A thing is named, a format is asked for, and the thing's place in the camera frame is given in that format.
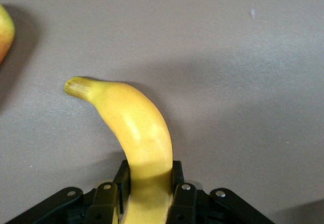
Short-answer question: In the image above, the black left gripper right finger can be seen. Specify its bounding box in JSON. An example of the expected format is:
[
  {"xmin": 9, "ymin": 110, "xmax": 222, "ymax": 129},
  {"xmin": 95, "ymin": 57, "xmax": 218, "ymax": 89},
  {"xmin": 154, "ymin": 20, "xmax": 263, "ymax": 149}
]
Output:
[{"xmin": 167, "ymin": 160, "xmax": 275, "ymax": 224}]

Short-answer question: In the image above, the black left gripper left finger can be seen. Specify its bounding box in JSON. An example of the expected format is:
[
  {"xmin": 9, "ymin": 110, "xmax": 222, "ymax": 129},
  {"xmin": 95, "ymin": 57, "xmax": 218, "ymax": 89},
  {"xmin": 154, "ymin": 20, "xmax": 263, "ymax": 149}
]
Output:
[{"xmin": 5, "ymin": 159, "xmax": 131, "ymax": 224}]

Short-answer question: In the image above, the yellow banana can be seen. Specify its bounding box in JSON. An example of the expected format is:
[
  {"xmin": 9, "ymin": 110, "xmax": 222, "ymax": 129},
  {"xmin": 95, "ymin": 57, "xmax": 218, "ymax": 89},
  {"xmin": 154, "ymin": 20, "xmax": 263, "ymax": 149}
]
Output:
[{"xmin": 64, "ymin": 76, "xmax": 175, "ymax": 224}]

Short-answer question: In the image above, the red yellow mango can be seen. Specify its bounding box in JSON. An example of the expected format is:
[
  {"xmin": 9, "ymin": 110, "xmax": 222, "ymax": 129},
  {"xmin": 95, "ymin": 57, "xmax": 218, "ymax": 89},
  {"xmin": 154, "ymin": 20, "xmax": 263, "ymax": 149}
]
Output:
[{"xmin": 0, "ymin": 3, "xmax": 15, "ymax": 66}]

